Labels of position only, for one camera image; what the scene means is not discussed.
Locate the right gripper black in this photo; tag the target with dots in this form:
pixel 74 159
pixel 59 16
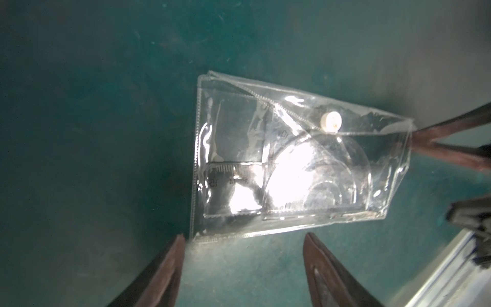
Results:
pixel 472 214

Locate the clear plastic protractor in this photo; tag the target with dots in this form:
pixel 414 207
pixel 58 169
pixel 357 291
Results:
pixel 318 174

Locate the clear plastic ruler pouch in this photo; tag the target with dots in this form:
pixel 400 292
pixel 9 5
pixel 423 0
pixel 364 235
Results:
pixel 243 120

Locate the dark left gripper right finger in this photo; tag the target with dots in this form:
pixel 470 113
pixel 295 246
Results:
pixel 330 283

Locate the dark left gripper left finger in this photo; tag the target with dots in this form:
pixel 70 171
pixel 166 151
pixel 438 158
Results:
pixel 158 284

